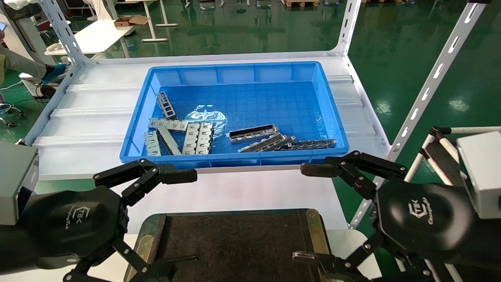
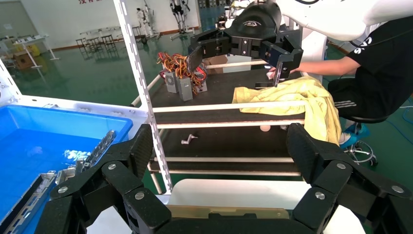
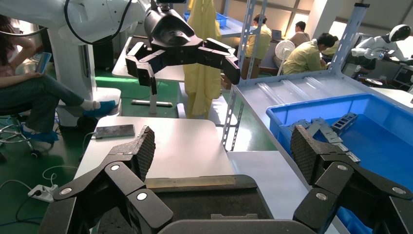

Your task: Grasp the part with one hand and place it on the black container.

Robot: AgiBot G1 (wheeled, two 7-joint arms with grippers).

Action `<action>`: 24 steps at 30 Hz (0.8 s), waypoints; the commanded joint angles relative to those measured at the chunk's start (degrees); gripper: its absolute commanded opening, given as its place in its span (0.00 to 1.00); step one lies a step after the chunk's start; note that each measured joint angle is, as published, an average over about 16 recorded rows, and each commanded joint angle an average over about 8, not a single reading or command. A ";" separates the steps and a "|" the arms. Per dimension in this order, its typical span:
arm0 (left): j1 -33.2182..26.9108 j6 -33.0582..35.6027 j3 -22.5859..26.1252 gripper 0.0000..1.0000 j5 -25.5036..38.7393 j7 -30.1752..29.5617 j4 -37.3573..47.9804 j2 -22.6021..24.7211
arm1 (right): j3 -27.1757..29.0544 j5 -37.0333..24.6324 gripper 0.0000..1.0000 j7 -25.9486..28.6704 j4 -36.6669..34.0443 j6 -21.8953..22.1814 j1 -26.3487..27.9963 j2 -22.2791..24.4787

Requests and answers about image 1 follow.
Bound seated person grey trousers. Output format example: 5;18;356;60
0;43;49;81

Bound silver metal channel part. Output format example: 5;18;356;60
238;133;287;153
227;124;279;144

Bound clear plastic bag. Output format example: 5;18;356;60
184;105;228;137

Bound long dark metal part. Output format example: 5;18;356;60
283;139;337;151

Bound white background machine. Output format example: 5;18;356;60
0;0;47;65

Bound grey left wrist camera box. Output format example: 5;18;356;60
0;141;40;226

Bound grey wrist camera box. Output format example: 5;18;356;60
456;131;501;219
0;141;40;226

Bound open cardboard box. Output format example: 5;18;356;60
114;15;149;27

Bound white pedestal column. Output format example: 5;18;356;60
87;0;118;21

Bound dark slotted metal bracket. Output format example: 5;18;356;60
157;91;178;120

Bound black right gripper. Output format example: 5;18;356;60
293;151;501;282

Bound black chair base casters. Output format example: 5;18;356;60
0;101;25;128

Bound white metal shelf rack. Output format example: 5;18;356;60
23;0;492;230

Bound white desk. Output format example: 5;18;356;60
44;20;136;56

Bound white base platform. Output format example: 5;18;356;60
19;72;51;97

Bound white tube stand black pads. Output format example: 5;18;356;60
403;126;501;282

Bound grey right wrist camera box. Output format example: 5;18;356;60
456;131;501;219

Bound silver slotted metal plate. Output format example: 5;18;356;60
195;122;214;155
182;123;201;155

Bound white desk leg frame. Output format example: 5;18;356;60
125;0;179;43

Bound black foam-lined container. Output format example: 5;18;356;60
124;208;337;282

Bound silver flat metal bracket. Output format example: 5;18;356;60
144;130;161;156

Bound blue plastic bin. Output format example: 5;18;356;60
119;61;350;170

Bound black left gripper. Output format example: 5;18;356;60
0;158;198;282

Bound blue shoe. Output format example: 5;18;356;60
41;63;68;85

